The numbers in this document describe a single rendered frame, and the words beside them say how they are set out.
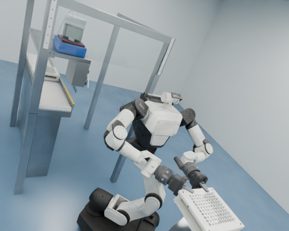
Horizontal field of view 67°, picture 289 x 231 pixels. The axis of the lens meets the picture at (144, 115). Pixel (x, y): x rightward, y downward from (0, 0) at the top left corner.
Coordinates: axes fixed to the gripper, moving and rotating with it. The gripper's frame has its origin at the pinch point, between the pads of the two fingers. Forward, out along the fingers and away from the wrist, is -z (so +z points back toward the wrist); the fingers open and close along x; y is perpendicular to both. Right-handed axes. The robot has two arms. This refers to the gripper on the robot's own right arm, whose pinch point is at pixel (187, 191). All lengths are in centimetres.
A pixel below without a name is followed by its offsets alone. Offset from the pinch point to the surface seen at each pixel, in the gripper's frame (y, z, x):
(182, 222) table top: 0.4, -5.9, 17.9
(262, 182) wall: -298, -78, 98
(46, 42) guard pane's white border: 5, 121, -34
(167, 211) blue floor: -102, 15, 106
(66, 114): -26, 119, 25
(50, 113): -14, 125, 25
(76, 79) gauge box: -24, 115, -11
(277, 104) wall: -331, -35, -26
